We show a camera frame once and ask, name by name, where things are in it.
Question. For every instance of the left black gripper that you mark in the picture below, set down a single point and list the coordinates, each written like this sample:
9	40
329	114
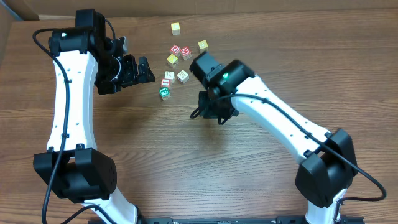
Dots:
131	71

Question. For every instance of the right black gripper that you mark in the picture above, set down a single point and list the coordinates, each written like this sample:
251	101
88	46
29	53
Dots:
209	109

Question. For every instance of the white patterned wooden block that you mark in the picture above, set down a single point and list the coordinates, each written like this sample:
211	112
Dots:
182	76

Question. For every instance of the yellow wooden block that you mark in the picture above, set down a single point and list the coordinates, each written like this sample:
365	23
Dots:
172	60
175	27
203	46

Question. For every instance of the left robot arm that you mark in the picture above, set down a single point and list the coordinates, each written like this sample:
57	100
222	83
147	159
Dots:
87	61

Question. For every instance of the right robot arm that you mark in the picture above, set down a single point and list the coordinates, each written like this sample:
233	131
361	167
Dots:
326	160

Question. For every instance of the red I wooden block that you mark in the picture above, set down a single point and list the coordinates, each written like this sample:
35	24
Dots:
166	83

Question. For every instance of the white K wooden block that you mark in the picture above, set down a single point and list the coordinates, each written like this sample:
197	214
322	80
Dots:
170	75

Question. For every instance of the green wooden block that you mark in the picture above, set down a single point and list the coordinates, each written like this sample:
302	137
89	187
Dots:
164	93

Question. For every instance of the red O wooden block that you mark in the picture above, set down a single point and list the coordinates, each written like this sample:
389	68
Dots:
175	50

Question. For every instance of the red M wooden block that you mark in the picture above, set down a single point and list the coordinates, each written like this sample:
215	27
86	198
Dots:
186	53

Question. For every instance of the cardboard back board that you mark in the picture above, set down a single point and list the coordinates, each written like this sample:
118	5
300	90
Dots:
32	9

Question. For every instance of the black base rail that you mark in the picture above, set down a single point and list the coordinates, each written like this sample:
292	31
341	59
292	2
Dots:
217	221

